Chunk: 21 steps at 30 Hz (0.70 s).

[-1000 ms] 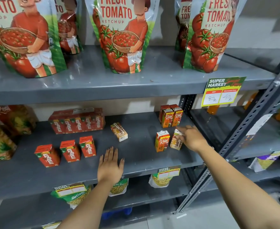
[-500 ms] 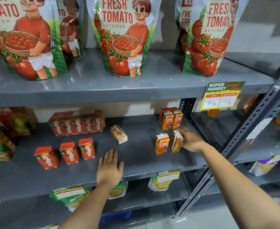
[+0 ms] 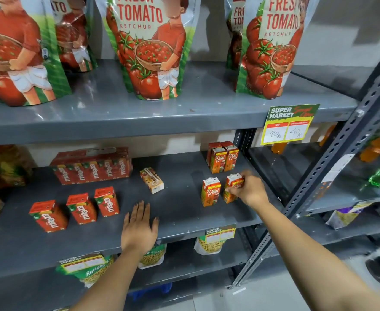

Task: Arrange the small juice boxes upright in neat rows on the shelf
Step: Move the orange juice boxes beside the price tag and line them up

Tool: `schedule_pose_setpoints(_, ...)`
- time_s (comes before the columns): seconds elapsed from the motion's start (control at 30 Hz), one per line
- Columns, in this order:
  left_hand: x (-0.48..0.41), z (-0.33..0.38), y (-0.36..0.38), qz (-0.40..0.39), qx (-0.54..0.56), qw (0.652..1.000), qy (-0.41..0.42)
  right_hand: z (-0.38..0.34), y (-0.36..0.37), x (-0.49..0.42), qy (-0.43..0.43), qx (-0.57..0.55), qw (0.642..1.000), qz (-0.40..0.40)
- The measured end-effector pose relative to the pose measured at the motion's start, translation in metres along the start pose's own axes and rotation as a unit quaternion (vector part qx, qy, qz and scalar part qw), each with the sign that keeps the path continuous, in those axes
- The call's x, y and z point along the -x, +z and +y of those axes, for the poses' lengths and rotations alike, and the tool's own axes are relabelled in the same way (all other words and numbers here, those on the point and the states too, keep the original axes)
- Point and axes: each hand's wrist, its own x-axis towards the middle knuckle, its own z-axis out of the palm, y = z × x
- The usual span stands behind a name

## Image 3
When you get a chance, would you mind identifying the person's left hand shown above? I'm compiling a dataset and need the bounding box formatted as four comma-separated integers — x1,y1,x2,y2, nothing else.
121,201,160,255

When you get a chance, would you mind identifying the person's right hand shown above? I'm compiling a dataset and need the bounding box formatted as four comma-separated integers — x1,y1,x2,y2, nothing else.
225,170,270,208

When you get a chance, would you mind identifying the person's right forearm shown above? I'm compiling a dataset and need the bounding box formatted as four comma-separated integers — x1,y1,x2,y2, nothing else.
254,200,380,311

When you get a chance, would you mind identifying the person's left forearm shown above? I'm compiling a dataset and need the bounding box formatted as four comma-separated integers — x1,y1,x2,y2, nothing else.
70,246,155,311

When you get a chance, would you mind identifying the red mango drink carton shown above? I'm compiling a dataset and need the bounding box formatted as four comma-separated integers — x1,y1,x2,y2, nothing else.
94,186,120,218
66,193,98,225
29,200,69,233

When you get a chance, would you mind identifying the white snack packet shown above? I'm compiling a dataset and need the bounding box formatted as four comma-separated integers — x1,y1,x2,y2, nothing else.
194,236,227,256
138,241,167,270

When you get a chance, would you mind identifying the yellow carton with straw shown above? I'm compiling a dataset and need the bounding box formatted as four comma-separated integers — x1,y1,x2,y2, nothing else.
140,167,165,195

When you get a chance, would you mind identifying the small yellow green price tag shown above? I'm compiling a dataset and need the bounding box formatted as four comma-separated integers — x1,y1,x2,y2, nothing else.
204,224,237,245
59,254,108,274

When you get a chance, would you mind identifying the green snack packet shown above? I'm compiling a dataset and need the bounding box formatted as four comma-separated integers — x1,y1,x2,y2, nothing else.
55,254,115,286

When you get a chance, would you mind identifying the blue packet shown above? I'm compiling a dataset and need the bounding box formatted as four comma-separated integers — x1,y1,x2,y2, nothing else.
129,282,173,302

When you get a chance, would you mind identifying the row of red drink packs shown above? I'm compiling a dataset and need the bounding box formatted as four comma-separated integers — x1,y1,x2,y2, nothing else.
49,147,133,186

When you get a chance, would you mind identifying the large yellow green price tag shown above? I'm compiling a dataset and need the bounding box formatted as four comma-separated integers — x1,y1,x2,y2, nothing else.
260,104,320,146

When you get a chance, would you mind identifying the white label sticker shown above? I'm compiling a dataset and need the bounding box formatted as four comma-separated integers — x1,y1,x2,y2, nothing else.
321,153,356,192

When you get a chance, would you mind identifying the grey metal shelf rack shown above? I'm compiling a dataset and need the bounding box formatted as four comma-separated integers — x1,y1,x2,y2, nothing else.
0,58,360,311

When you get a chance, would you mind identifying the purple and white packet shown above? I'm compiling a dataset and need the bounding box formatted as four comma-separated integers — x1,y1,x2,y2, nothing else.
326,201,374,230

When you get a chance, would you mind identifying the grey slotted-angle shelf rack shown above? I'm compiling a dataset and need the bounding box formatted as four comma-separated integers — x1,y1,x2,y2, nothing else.
228,35,380,290

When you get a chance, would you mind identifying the tomato ketchup pouch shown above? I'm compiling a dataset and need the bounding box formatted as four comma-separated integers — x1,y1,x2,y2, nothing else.
235,0,322,100
49,0,98,73
224,0,248,70
0,0,73,107
94,0,202,101

